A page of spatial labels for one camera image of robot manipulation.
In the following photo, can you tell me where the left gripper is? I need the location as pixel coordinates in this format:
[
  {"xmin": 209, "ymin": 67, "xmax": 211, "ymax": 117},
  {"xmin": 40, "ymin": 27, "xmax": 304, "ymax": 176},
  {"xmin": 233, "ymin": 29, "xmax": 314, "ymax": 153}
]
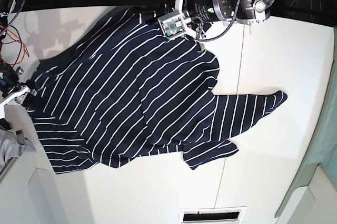
[{"xmin": 163, "ymin": 0, "xmax": 237, "ymax": 40}]

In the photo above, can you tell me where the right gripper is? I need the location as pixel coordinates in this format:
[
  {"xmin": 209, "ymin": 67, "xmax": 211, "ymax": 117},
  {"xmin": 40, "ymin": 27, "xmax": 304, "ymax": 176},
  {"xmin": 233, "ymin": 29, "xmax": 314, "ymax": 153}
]
[{"xmin": 1, "ymin": 66, "xmax": 37, "ymax": 103}]

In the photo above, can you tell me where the navy white striped t-shirt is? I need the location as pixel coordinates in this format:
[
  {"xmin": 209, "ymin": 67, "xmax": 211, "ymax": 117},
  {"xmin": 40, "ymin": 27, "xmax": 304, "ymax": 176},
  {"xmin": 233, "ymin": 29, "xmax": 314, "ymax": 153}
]
[{"xmin": 28, "ymin": 7, "xmax": 287, "ymax": 174}]

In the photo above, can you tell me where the grey cloth pile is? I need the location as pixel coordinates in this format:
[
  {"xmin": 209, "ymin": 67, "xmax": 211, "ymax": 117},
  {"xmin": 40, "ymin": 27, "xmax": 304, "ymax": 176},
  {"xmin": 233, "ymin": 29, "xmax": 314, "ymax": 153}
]
[{"xmin": 1, "ymin": 126, "xmax": 36, "ymax": 170}]

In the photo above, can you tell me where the white slotted vent tray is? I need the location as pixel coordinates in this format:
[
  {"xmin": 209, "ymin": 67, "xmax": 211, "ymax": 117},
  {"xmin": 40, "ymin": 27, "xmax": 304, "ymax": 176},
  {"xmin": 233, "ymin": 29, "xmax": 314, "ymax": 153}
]
[{"xmin": 179, "ymin": 206, "xmax": 246, "ymax": 224}]

